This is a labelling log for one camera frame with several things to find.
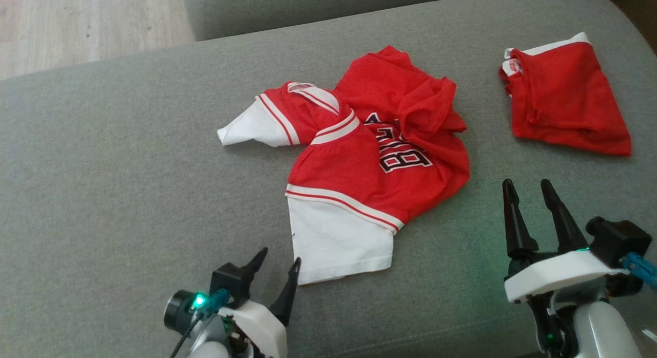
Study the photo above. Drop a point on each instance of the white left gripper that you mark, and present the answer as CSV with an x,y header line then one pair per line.
x,y
262,330

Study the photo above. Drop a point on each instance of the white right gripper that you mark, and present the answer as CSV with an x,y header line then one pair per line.
x,y
554,276

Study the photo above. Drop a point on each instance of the red shorts with white stripe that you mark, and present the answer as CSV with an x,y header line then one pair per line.
x,y
564,101

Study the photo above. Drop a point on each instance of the red white basketball jersey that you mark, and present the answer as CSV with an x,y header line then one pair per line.
x,y
349,163

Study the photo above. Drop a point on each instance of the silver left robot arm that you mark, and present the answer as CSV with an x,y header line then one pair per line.
x,y
215,350

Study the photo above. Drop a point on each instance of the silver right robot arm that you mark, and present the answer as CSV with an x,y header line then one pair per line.
x,y
600,332

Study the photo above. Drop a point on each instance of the grey sofa seat cushion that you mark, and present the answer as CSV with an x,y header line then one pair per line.
x,y
308,8

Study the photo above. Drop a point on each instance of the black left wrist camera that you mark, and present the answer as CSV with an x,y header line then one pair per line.
x,y
231,283

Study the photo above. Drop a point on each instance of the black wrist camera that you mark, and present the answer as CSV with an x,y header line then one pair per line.
x,y
231,283
618,240

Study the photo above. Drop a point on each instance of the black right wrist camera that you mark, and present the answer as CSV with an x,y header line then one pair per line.
x,y
618,240

